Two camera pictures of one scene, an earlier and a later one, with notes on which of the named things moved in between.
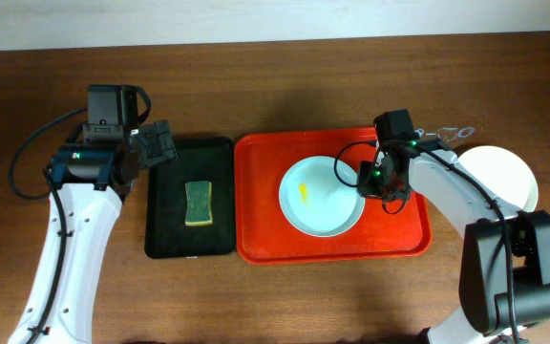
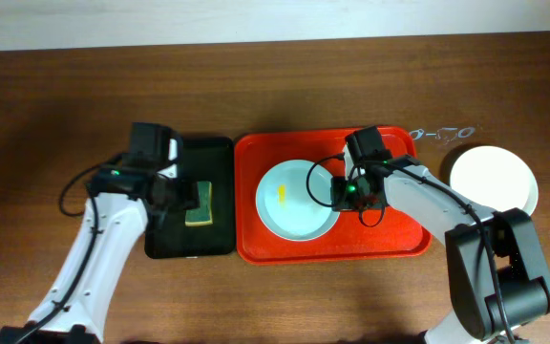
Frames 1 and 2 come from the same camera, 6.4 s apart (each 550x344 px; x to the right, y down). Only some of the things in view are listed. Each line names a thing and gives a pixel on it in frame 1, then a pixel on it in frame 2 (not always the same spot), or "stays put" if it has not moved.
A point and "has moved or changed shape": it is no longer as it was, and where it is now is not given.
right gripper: [365, 186] -> [338, 201]
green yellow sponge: [199, 211] stays put
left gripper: [158, 143] -> [182, 196]
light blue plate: [319, 197] has moved or changed shape
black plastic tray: [167, 234] stays put
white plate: [504, 175] stays put
